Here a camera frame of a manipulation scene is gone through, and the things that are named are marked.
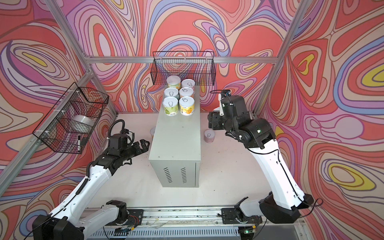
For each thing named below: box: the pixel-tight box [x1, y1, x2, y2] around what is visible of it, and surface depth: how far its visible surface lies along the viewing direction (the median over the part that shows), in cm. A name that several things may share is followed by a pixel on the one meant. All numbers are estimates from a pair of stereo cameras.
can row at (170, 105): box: [162, 96, 179, 117], surface depth 71 cm
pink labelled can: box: [181, 79, 196, 90], surface depth 80 cm
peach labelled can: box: [179, 87, 194, 98], surface depth 76 cm
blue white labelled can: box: [164, 87, 179, 98], surface depth 75 cm
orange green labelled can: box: [166, 75, 182, 90], surface depth 78 cm
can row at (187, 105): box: [179, 96, 195, 116], surface depth 71 cm
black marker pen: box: [77, 135, 81, 153], surface depth 73 cm
